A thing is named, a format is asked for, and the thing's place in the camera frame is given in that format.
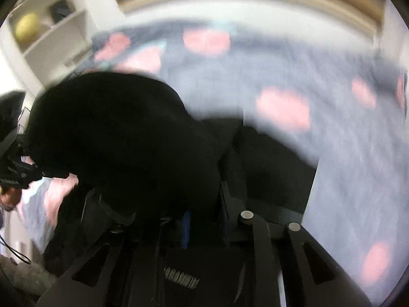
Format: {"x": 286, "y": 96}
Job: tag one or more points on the yellow globe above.
{"x": 27, "y": 27}

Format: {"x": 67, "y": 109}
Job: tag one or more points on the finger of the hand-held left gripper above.
{"x": 48, "y": 171}

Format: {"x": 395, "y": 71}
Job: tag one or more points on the black hooded jacket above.
{"x": 127, "y": 140}

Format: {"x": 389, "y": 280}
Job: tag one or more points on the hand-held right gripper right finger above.
{"x": 255, "y": 230}

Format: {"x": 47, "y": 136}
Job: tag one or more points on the white bookshelf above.
{"x": 54, "y": 38}

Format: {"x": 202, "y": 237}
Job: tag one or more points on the grey cloth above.
{"x": 22, "y": 281}

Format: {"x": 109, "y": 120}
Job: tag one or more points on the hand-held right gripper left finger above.
{"x": 186, "y": 233}

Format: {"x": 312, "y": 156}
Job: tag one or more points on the person's left hand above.
{"x": 11, "y": 198}

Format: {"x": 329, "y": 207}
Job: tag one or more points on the grey floral blanket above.
{"x": 287, "y": 102}

